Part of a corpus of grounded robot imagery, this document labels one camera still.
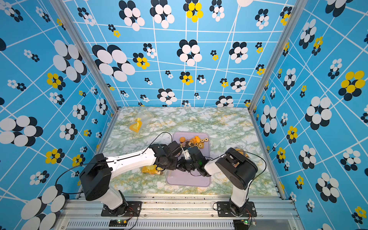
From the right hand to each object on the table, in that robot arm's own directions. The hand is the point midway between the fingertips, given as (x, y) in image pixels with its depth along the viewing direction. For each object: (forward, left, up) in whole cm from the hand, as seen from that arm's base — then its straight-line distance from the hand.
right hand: (174, 166), depth 85 cm
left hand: (0, -2, +1) cm, 2 cm away
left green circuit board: (-28, +27, -6) cm, 39 cm away
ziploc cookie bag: (-2, +14, -1) cm, 14 cm away
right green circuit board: (-27, -35, -5) cm, 45 cm away
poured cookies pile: (+18, -13, -2) cm, 23 cm away
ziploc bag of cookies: (+37, +25, +2) cm, 45 cm away
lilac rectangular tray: (-6, -3, -2) cm, 7 cm away
